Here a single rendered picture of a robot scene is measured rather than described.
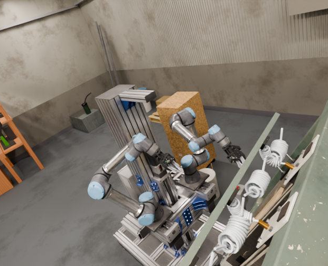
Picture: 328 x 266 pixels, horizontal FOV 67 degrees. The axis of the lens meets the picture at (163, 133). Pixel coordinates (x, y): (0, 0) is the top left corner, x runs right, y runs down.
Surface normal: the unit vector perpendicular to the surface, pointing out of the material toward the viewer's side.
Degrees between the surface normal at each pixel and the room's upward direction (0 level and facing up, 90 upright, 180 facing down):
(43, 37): 90
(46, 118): 90
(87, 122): 90
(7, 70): 90
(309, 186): 30
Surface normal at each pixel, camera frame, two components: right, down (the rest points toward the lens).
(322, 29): -0.69, 0.52
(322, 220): 0.11, -0.69
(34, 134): 0.65, 0.15
